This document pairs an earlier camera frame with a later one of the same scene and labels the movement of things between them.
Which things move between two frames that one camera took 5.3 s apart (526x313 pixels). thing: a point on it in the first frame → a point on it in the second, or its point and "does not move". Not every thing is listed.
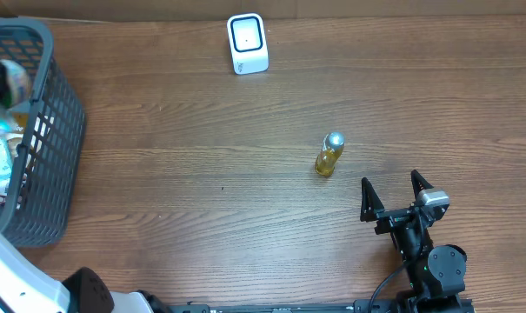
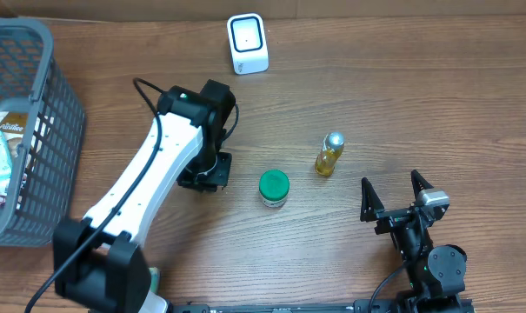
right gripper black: (391, 217) does not move
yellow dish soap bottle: (330, 151) does not move
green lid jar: (18, 81) → (274, 187)
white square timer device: (248, 43) does not move
